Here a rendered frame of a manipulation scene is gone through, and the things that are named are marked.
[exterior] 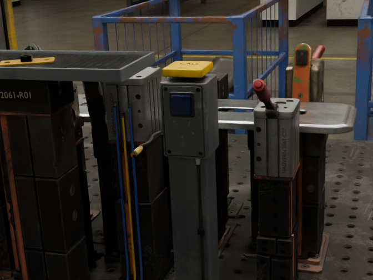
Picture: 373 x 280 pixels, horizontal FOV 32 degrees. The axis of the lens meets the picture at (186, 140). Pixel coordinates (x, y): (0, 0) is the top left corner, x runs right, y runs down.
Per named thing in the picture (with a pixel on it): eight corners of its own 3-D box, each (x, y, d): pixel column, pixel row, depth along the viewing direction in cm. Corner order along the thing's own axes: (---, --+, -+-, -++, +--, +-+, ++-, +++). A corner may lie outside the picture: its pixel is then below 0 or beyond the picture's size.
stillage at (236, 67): (178, 126, 465) (171, -8, 435) (288, 132, 439) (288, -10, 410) (106, 188, 357) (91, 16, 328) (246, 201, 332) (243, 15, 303)
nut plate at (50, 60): (55, 59, 103) (54, 51, 102) (53, 63, 99) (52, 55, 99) (1, 62, 102) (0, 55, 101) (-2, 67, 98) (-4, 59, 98)
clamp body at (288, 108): (307, 279, 123) (310, 96, 112) (298, 311, 113) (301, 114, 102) (258, 273, 126) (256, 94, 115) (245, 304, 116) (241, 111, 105)
